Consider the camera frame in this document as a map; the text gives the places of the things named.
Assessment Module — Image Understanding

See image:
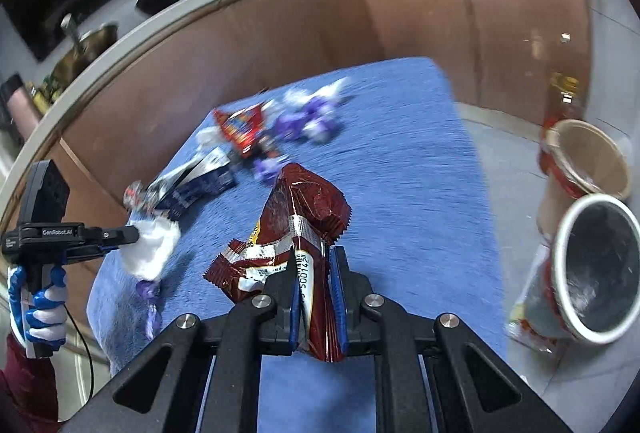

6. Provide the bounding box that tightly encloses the small red candy wrapper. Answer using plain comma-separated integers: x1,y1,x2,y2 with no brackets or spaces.
122,180,156,219

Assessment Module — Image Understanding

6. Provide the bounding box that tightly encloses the white tissue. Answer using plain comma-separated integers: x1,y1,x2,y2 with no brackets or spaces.
119,216,181,281

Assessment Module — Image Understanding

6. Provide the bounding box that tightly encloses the blue white milk carton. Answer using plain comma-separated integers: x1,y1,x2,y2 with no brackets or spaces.
145,147,236,221

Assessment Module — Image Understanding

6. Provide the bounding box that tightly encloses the dark red snack bag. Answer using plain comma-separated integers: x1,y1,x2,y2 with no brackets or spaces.
204,163,352,363

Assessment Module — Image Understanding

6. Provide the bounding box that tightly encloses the red orange snack bag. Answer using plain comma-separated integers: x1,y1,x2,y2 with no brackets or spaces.
213,104,265,159

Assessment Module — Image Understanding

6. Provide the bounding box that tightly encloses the purple white wrapper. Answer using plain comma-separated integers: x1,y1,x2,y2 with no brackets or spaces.
270,78,349,144

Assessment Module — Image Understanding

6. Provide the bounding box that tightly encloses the red sleeved left forearm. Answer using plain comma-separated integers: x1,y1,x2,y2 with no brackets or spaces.
1,333,61,432

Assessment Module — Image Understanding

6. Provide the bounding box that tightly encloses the white rimmed metal trash bin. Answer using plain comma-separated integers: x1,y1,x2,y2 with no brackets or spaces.
550,193,639,346

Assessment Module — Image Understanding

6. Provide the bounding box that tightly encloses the wooden beige trash bin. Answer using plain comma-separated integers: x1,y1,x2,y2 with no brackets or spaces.
537,119,631,240

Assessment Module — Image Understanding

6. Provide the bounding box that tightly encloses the brown kitchen cabinet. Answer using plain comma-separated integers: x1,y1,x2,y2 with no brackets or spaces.
1,0,591,226

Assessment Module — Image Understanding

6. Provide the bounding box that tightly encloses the blue white gloved left hand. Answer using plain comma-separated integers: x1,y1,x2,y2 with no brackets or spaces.
8,265,68,359

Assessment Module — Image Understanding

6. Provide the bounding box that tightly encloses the pink thermos flask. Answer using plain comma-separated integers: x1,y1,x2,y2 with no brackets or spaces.
1,73,42,140

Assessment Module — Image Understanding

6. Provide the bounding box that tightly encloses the brass metal pot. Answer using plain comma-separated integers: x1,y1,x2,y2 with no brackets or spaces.
50,14,118,89

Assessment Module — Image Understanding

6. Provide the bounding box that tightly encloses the blue towel cloth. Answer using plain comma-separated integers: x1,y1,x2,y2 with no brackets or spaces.
87,58,506,432

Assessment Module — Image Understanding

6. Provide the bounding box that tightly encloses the cooking oil bottle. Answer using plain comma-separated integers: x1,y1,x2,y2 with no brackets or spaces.
537,72,584,174

